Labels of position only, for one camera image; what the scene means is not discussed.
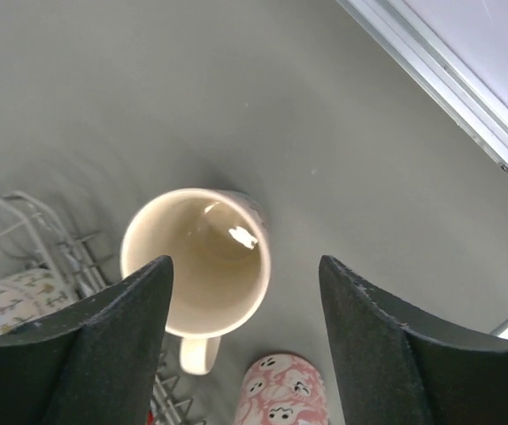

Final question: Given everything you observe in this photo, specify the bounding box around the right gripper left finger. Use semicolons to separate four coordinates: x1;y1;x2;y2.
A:
0;256;173;424

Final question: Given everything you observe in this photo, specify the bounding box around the grey wire dish rack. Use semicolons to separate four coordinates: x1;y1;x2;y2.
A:
0;191;193;424

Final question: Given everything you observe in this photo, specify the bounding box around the cream coral pattern mug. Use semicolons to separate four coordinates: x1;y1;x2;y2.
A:
120;188;272;375

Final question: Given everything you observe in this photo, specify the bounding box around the white floral mug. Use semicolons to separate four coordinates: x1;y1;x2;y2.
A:
0;268;79;335

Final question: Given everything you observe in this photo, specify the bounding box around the pink mug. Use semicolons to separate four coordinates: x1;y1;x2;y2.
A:
233;353;329;425

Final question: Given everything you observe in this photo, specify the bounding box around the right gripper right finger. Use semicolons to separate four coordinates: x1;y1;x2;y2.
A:
319;256;508;424

